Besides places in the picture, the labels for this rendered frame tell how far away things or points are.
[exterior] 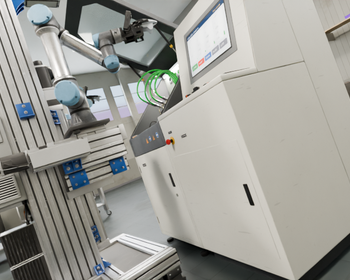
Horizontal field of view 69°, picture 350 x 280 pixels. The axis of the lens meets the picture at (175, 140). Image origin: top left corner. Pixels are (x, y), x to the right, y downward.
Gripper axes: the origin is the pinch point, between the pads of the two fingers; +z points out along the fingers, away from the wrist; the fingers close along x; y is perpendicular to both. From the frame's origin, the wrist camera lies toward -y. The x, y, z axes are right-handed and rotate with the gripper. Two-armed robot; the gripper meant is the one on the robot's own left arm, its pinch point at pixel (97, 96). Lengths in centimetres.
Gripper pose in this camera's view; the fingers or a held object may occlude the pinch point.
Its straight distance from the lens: 258.1
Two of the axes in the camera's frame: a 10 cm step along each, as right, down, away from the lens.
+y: 2.3, 9.7, 0.4
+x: 8.4, -1.7, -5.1
